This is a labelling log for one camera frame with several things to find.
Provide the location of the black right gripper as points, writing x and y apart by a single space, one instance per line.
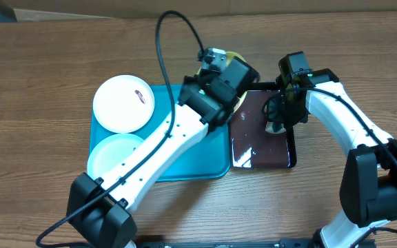
277 116

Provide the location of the yellow plate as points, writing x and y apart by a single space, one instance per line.
234 105

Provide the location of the green yellow sponge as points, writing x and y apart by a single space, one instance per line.
274 127

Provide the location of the white plate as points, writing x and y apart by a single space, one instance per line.
123 104

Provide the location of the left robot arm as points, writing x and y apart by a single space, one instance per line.
101 209

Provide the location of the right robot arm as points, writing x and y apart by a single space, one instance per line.
368 190

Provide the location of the black water tray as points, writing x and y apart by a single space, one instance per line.
252 147

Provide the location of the blue plastic tray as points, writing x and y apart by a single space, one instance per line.
207 159

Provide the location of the light blue plate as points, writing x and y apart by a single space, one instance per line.
110 152

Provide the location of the cardboard backdrop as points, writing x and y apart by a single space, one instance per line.
33 10

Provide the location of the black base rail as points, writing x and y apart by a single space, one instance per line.
283 243

